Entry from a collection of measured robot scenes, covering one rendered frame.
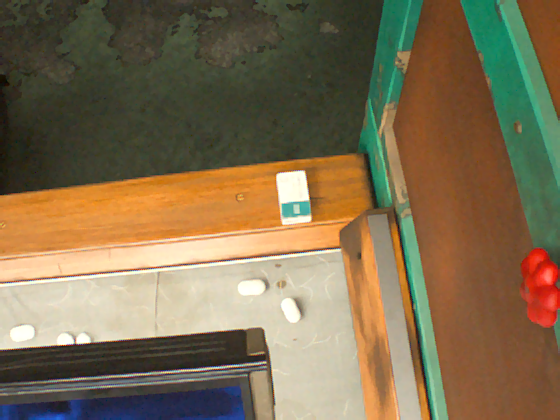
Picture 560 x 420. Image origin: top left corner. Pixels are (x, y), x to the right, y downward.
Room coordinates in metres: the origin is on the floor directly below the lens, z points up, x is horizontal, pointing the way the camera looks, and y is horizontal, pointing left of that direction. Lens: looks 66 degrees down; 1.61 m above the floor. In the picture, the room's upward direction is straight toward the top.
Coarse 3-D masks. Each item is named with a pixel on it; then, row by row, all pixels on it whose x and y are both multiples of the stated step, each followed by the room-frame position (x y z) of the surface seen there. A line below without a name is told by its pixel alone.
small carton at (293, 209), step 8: (280, 176) 0.40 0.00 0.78; (288, 176) 0.40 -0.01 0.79; (296, 176) 0.40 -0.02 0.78; (304, 176) 0.40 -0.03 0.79; (280, 184) 0.39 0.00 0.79; (288, 184) 0.39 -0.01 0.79; (296, 184) 0.39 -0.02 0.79; (304, 184) 0.39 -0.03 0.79; (280, 192) 0.38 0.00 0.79; (288, 192) 0.38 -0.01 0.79; (296, 192) 0.38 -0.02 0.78; (304, 192) 0.38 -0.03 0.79; (280, 200) 0.37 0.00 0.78; (288, 200) 0.37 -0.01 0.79; (296, 200) 0.37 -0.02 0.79; (304, 200) 0.37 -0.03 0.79; (280, 208) 0.37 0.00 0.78; (288, 208) 0.36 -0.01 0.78; (296, 208) 0.36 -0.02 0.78; (304, 208) 0.36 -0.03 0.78; (288, 216) 0.35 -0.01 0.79; (296, 216) 0.35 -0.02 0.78; (304, 216) 0.35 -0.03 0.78
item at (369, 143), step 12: (372, 120) 0.46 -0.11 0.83; (372, 132) 0.45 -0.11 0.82; (360, 144) 0.48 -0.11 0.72; (372, 144) 0.44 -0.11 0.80; (372, 156) 0.43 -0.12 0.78; (372, 168) 0.42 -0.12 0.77; (384, 168) 0.39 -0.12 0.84; (372, 180) 0.41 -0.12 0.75; (384, 180) 0.38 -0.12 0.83; (384, 192) 0.37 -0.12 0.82; (384, 204) 0.36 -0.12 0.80
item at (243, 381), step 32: (0, 352) 0.12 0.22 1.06; (32, 352) 0.12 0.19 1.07; (64, 352) 0.12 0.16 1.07; (96, 352) 0.11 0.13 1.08; (128, 352) 0.12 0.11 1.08; (160, 352) 0.12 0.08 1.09; (192, 352) 0.11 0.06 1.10; (224, 352) 0.11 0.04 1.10; (256, 352) 0.11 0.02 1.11; (0, 384) 0.08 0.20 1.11; (32, 384) 0.08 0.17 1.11; (64, 384) 0.08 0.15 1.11; (96, 384) 0.09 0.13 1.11; (128, 384) 0.09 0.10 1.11; (160, 384) 0.09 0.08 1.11; (192, 384) 0.09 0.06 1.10; (224, 384) 0.09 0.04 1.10; (256, 384) 0.09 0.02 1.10; (0, 416) 0.06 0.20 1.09; (32, 416) 0.06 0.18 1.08; (64, 416) 0.07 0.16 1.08; (96, 416) 0.07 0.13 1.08; (128, 416) 0.07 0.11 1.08; (160, 416) 0.07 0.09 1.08; (192, 416) 0.07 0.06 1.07; (224, 416) 0.07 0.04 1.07; (256, 416) 0.07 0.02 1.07
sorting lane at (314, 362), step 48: (0, 288) 0.27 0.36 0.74; (48, 288) 0.27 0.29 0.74; (96, 288) 0.27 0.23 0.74; (144, 288) 0.27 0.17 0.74; (192, 288) 0.28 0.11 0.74; (288, 288) 0.28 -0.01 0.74; (336, 288) 0.28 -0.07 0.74; (0, 336) 0.20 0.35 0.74; (48, 336) 0.21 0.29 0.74; (96, 336) 0.21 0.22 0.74; (144, 336) 0.21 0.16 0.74; (288, 336) 0.22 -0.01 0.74; (336, 336) 0.22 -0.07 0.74; (288, 384) 0.16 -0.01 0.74; (336, 384) 0.16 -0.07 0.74
